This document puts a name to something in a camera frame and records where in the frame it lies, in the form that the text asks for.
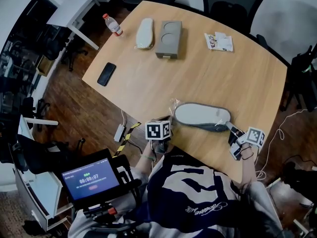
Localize grey cardboard box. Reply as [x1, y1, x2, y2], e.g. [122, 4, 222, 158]
[155, 20, 183, 60]

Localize white power strip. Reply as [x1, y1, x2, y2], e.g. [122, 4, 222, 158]
[113, 123, 127, 143]

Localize black monitor with timer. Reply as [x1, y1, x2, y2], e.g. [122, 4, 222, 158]
[57, 148, 130, 209]

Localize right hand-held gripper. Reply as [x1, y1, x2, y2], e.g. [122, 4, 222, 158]
[224, 120, 266, 162]

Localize red-capped water bottle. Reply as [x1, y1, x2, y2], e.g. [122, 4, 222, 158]
[102, 13, 124, 37]

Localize black hair tie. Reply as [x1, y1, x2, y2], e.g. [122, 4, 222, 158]
[241, 144, 255, 161]

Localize black rig mount red knob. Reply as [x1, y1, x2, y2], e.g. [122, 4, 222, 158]
[82, 154, 144, 231]

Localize crumpled white paper wrapper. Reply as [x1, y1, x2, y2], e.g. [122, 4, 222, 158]
[204, 31, 234, 53]

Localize yellow black striped cable cover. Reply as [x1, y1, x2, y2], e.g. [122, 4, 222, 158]
[112, 121, 142, 159]

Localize black smartphone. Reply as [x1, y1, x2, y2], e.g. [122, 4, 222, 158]
[97, 62, 117, 87]

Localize grey white slippers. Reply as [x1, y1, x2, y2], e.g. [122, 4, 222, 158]
[173, 102, 232, 133]

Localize clear plastic bag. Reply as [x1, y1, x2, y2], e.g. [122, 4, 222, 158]
[169, 98, 233, 134]

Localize person's right forearm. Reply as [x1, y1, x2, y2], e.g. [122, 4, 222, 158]
[239, 143, 258, 183]

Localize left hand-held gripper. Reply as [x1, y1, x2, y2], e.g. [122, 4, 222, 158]
[144, 115, 174, 156]

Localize black mesh high-back chair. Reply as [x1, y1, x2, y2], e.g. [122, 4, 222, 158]
[199, 0, 270, 50]

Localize person's left forearm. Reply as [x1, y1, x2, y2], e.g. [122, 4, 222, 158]
[135, 141, 157, 176]

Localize brown cardboard box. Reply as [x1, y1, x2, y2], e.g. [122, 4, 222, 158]
[37, 56, 54, 77]

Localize long white desk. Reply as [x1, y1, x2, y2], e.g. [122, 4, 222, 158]
[46, 0, 120, 51]

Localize long white cable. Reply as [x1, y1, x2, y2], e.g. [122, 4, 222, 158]
[254, 107, 311, 181]

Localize packaged cream slippers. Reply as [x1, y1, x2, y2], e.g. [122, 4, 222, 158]
[134, 17, 155, 51]

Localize thin black cable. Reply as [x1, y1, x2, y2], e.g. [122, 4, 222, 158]
[128, 139, 145, 149]

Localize white desk with pale top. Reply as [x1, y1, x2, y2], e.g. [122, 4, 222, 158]
[14, 114, 75, 233]

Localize person's navy white shirt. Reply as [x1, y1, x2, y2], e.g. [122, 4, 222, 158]
[68, 146, 283, 238]

